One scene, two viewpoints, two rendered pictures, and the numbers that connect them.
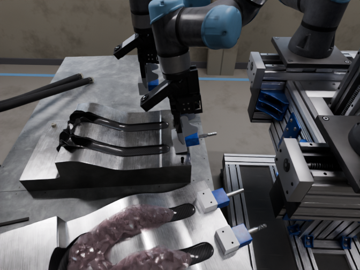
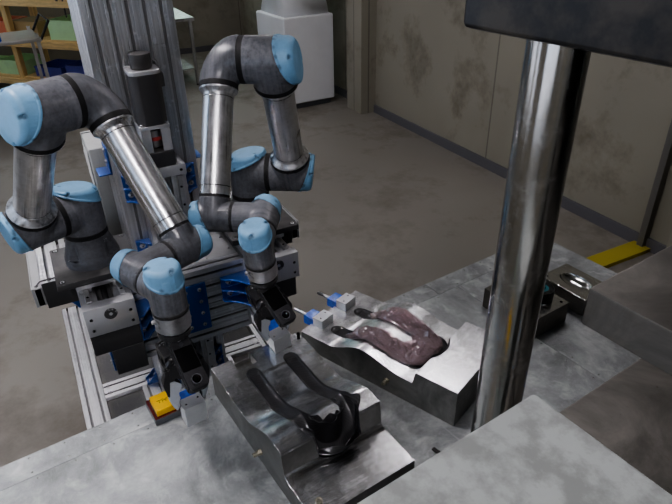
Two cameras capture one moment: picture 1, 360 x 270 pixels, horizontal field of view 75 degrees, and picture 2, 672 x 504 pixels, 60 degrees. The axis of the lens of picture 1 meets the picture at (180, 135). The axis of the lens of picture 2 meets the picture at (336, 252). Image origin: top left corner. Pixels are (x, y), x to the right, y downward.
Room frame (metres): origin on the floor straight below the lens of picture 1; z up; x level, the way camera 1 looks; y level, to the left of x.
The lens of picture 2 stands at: (0.95, 1.13, 1.91)
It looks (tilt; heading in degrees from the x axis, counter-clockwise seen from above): 31 degrees down; 240
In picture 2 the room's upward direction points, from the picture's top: 1 degrees counter-clockwise
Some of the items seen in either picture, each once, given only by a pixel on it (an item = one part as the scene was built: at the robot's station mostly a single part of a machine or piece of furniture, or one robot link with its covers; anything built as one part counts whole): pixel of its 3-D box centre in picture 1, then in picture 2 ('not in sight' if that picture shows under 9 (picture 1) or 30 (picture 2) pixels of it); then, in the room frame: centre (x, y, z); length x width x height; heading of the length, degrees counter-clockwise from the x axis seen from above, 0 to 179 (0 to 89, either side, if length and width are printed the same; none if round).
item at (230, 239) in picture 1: (243, 234); (333, 299); (0.24, -0.15, 0.85); 0.13 x 0.05 x 0.05; 111
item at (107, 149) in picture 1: (113, 133); (304, 392); (0.53, 0.21, 0.92); 0.35 x 0.16 x 0.09; 94
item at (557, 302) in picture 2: not in sight; (524, 304); (-0.27, 0.15, 0.83); 0.20 x 0.15 x 0.07; 94
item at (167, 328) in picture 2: (143, 19); (170, 319); (0.78, 0.11, 1.17); 0.08 x 0.08 x 0.05
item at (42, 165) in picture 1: (112, 141); (304, 412); (0.53, 0.22, 0.87); 0.50 x 0.26 x 0.14; 94
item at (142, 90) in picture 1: (156, 84); (185, 397); (0.77, 0.09, 0.93); 0.13 x 0.05 x 0.05; 94
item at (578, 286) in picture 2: not in sight; (573, 288); (-0.47, 0.17, 0.83); 0.17 x 0.13 x 0.06; 94
